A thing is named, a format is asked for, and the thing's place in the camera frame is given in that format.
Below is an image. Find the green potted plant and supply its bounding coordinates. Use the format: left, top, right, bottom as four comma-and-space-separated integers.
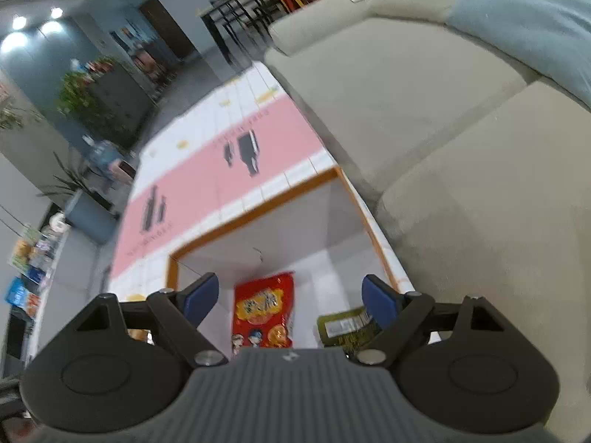
57, 56, 116, 133

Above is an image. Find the light blue cushion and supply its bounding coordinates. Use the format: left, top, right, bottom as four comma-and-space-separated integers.
447, 0, 590, 105

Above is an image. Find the beige fabric sofa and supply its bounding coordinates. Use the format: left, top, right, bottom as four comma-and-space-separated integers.
264, 0, 590, 442

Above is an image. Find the blue grey plant pot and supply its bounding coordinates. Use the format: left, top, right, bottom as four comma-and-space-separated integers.
64, 190, 117, 245

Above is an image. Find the magazine rack shelf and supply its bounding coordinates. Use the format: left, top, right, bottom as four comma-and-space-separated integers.
5, 225, 60, 320

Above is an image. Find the pink checkered tablecloth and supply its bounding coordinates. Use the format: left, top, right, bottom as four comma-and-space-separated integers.
109, 63, 353, 300

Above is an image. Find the black dining table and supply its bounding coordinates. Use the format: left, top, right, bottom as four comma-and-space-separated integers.
197, 0, 287, 64

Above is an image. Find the red snack bag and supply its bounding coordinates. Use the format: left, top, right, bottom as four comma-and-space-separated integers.
230, 272, 294, 355

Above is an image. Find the dark grey cabinet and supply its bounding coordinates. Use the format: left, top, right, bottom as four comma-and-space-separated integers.
87, 62, 153, 149

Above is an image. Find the dark green snack packet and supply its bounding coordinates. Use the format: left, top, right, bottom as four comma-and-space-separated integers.
317, 306, 381, 356

